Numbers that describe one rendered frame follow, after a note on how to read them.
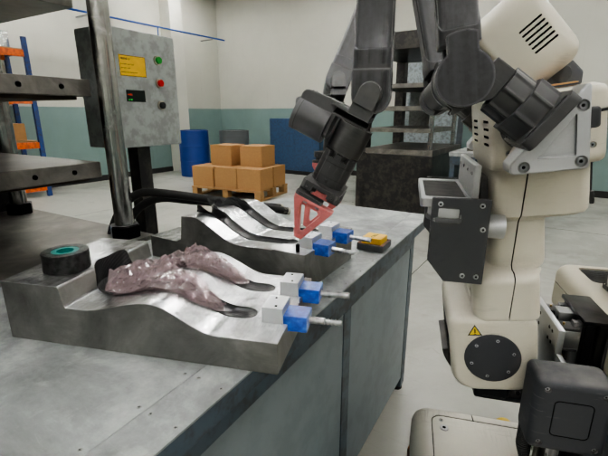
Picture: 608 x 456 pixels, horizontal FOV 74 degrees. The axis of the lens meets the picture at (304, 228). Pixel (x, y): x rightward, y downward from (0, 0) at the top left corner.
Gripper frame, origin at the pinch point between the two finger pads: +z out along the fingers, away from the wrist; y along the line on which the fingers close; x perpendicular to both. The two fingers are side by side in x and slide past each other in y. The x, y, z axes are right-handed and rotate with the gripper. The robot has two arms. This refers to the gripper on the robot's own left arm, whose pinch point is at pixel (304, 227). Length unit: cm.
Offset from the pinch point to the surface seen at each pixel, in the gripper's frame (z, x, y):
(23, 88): 14, -87, -28
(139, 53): -2, -87, -71
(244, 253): 20.3, -11.6, -19.8
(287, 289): 13.2, 2.4, -1.7
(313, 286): 11.0, 6.4, -3.9
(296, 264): 14.2, 0.9, -15.6
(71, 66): 147, -516, -545
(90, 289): 27.5, -29.2, 8.7
